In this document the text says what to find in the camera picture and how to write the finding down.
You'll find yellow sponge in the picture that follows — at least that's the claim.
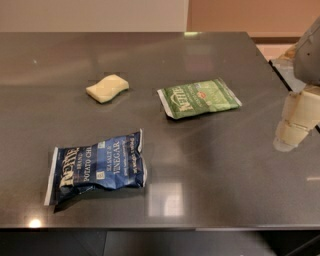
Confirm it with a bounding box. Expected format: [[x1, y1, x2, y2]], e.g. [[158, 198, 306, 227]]
[[86, 74, 129, 103]]

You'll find green jalapeno chip bag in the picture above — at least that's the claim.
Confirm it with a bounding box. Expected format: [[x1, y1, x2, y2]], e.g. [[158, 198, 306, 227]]
[[157, 78, 242, 120]]

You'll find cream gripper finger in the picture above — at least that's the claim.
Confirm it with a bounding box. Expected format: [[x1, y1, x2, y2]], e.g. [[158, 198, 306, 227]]
[[273, 90, 320, 152]]

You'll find blue salt vinegar chip bag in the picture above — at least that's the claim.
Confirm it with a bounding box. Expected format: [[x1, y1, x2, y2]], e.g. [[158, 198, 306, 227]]
[[44, 130, 147, 206]]

